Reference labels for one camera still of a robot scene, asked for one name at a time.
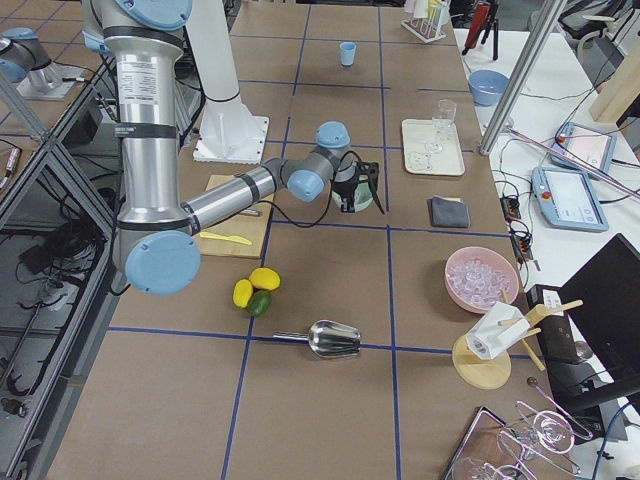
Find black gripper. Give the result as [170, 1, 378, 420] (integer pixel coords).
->
[332, 160, 386, 215]

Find green bowl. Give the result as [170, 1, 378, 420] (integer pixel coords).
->
[332, 189, 373, 213]

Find light blue cup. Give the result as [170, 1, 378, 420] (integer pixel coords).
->
[339, 41, 357, 67]

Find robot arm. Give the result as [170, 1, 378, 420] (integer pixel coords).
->
[82, 1, 379, 295]

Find pink bowl with ice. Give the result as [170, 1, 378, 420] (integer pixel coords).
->
[444, 246, 520, 314]

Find steel ice scoop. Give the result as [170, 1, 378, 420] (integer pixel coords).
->
[272, 320, 361, 359]

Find blue bowl with fork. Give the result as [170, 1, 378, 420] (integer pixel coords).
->
[468, 70, 509, 107]

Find cream bear tray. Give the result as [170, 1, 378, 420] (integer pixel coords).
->
[401, 119, 465, 177]

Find grey yellow cloth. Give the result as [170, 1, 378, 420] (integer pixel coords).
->
[427, 196, 470, 228]

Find clear glass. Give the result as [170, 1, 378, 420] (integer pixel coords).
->
[425, 99, 457, 154]

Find steel muddler black cap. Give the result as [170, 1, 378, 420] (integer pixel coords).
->
[239, 209, 262, 218]

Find wooden cutting board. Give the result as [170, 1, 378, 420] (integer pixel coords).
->
[193, 203, 272, 259]

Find yellow lemon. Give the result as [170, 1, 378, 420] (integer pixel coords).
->
[249, 267, 281, 291]

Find green avocado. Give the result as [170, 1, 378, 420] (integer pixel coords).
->
[246, 290, 272, 317]

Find yellow mango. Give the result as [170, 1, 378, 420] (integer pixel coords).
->
[232, 278, 254, 309]

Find yellow plastic knife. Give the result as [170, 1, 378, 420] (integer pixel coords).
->
[199, 231, 253, 246]

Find teach pendant tablet near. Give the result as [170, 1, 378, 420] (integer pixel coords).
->
[531, 167, 609, 232]

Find teach pendant tablet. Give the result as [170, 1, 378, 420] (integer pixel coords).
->
[531, 167, 609, 232]
[552, 122, 616, 173]

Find wooden stand with bag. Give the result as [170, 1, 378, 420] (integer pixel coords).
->
[452, 300, 583, 390]

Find teach pendant tablet far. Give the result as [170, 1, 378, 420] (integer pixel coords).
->
[552, 122, 616, 173]

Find black monitor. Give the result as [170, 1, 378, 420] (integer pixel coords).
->
[539, 233, 639, 413]

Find wine glasses on tray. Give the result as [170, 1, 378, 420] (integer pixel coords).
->
[441, 401, 594, 479]

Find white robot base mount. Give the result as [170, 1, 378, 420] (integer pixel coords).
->
[186, 0, 269, 164]

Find white wire cup rack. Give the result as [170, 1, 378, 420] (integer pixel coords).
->
[401, 0, 450, 44]

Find aluminium frame post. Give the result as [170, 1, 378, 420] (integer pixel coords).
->
[479, 0, 567, 156]

